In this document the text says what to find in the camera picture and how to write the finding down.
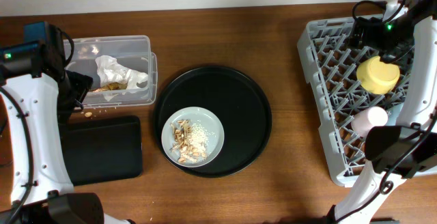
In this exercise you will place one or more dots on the blue cup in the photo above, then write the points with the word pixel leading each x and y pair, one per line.
pixel 393 113

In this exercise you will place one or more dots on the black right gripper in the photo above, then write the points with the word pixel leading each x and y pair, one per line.
pixel 371 25

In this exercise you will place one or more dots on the crumpled white tissue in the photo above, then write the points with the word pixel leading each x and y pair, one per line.
pixel 109 70

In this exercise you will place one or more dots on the gold snack wrapper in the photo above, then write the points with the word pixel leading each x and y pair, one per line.
pixel 111 87

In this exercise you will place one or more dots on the grey plate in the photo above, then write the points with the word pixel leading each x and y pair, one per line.
pixel 208 120

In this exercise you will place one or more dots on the pink cup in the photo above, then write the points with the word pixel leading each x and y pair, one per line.
pixel 364 121

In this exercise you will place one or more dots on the yellow bowl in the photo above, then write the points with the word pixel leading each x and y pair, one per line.
pixel 376 76

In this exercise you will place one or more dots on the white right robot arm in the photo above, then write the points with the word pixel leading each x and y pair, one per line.
pixel 393 154

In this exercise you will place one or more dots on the round black tray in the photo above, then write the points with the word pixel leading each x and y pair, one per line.
pixel 240 105

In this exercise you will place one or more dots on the clear plastic waste bin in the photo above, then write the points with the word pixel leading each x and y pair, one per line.
pixel 131 51

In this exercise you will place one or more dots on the food scraps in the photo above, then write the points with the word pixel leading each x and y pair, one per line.
pixel 190 141

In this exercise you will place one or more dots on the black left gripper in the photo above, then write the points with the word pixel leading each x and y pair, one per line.
pixel 83 83

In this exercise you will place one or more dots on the black rectangular tray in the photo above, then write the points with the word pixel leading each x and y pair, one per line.
pixel 102 150

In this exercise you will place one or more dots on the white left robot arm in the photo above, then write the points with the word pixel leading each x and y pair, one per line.
pixel 39 94

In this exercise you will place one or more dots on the grey dishwasher rack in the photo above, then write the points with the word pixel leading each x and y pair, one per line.
pixel 330 67

